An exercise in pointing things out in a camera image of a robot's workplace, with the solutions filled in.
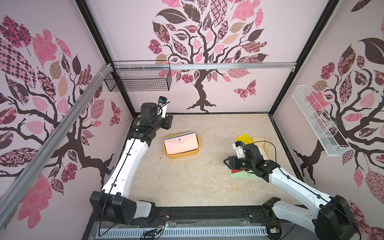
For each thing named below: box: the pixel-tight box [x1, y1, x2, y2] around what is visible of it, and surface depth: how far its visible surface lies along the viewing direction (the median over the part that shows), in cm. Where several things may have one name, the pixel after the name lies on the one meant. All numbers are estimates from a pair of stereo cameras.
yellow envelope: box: [235, 133, 254, 145], surface depth 107 cm
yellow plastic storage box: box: [163, 131, 201, 159], surface depth 99 cm
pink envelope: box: [164, 133, 199, 155], surface depth 99 cm
